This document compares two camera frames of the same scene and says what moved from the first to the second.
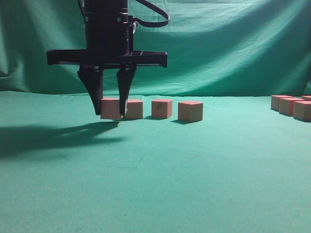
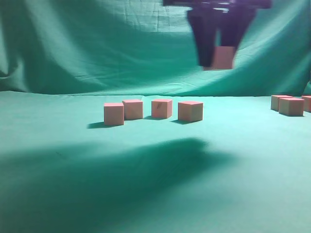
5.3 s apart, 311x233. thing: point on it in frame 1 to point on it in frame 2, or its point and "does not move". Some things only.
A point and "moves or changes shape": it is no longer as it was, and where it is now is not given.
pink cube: [110, 108] moves or changes shape
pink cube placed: [134, 109] does not move
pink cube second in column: [286, 105] does not move
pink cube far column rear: [275, 101] does not move
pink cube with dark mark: [162, 108] does not move
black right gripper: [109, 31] to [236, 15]
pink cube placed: [190, 111] does not move
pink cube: [302, 110] to [223, 58]
